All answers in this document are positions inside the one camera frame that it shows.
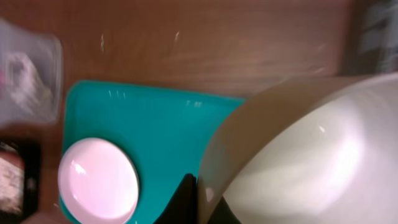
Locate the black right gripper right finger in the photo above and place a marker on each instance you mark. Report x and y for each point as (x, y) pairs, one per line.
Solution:
(222, 214)

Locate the rice food scraps pile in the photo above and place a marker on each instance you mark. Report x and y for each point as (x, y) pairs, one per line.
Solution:
(12, 180)

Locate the cream white bowl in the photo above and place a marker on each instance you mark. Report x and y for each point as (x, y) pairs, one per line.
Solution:
(317, 150)

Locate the black food waste tray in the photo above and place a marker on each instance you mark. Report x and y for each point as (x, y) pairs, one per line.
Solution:
(30, 151)

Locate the pink round plate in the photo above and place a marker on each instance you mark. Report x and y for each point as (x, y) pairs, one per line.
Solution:
(98, 182)

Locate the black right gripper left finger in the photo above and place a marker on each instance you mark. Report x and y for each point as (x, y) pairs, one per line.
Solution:
(182, 207)

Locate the grey dishwasher rack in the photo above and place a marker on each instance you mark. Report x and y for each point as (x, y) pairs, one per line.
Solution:
(371, 39)

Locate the clear plastic waste bin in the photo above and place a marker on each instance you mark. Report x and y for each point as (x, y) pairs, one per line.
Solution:
(31, 76)

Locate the teal serving tray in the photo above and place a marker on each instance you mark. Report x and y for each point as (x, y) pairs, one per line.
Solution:
(163, 131)

